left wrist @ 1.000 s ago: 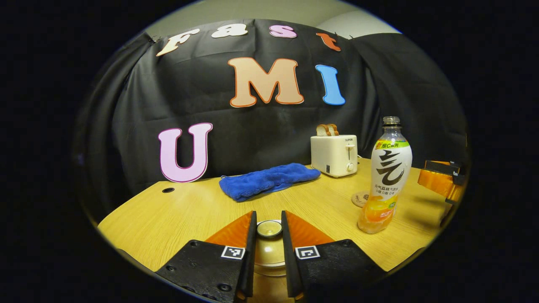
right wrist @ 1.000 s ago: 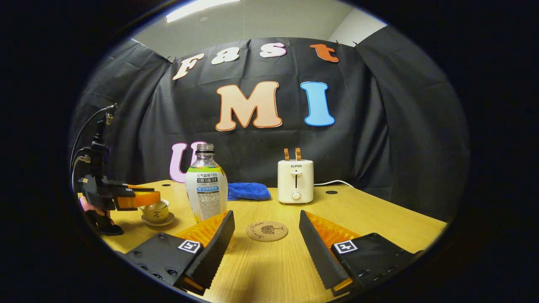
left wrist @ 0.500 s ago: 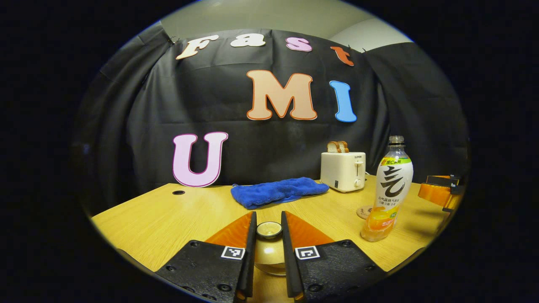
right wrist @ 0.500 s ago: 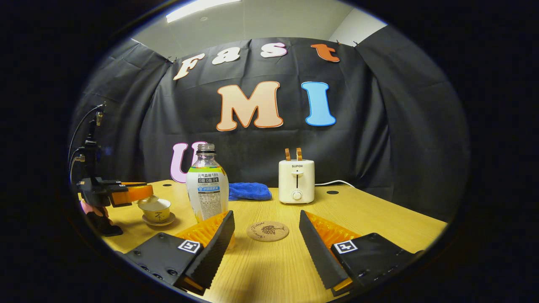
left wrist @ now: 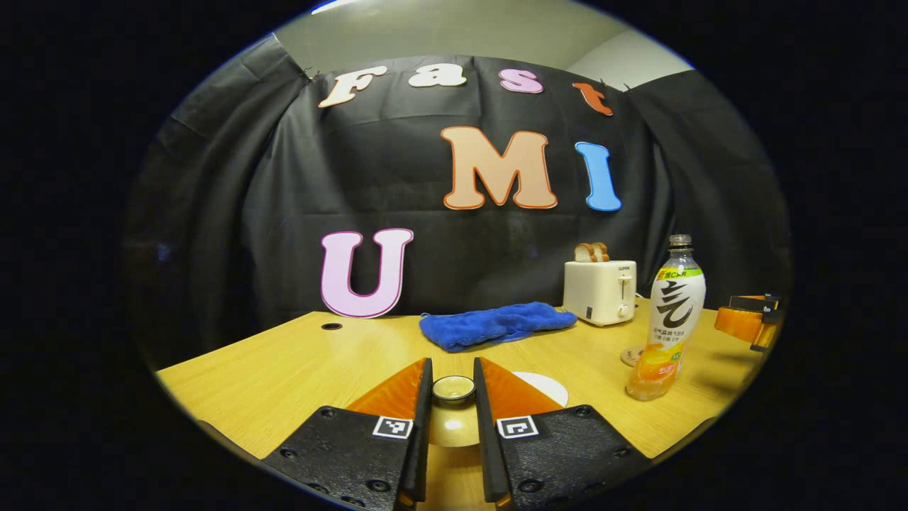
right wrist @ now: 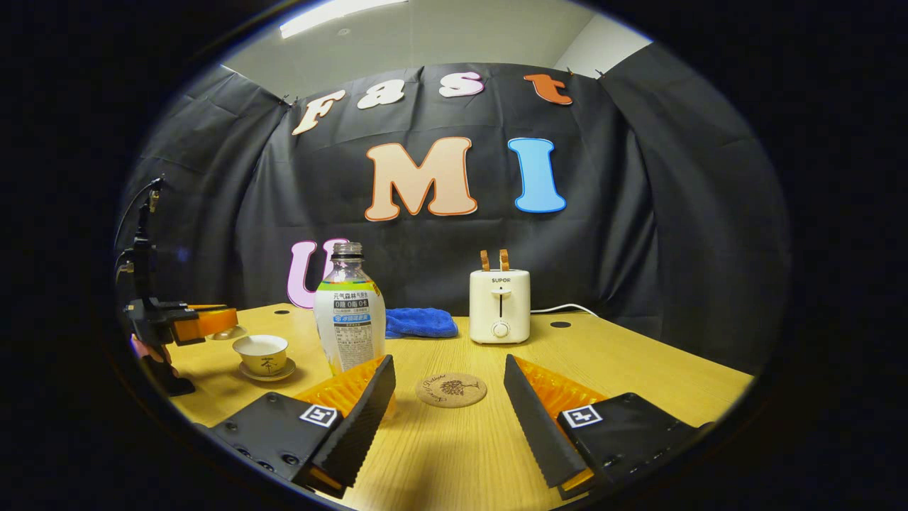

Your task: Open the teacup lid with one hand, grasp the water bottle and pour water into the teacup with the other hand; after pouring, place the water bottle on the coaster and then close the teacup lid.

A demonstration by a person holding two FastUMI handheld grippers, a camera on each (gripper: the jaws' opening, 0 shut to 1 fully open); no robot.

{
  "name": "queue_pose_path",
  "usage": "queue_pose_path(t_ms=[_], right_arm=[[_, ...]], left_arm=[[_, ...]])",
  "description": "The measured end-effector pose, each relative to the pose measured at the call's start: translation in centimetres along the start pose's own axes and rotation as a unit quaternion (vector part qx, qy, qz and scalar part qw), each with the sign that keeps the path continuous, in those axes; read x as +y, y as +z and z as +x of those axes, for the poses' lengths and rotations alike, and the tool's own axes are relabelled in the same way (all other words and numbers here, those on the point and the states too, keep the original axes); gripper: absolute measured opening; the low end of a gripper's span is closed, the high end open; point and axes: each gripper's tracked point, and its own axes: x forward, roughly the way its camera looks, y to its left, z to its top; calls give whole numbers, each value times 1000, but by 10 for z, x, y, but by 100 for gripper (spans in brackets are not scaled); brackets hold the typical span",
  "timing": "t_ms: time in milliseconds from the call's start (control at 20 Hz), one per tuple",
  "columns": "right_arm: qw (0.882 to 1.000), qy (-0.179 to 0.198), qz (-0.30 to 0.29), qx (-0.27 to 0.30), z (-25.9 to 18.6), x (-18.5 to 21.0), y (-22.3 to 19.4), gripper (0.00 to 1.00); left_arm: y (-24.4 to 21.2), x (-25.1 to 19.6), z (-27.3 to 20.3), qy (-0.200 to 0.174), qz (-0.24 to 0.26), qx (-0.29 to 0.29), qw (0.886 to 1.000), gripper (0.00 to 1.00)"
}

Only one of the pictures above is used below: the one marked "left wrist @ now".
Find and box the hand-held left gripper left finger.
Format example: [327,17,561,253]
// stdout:
[261,357,434,511]

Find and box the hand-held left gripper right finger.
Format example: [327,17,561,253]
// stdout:
[472,356,651,509]

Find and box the yellow ceramic teacup lid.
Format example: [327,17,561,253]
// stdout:
[429,375,485,449]

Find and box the clear plastic water bottle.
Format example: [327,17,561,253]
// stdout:
[626,233,707,402]

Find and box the yellow ceramic teacup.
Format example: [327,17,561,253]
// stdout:
[511,370,570,408]

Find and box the blue towel cloth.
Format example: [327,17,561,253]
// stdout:
[418,301,578,354]

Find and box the cream white toaster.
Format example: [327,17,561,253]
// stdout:
[563,259,638,328]

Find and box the black backdrop cloth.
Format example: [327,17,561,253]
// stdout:
[124,34,792,370]

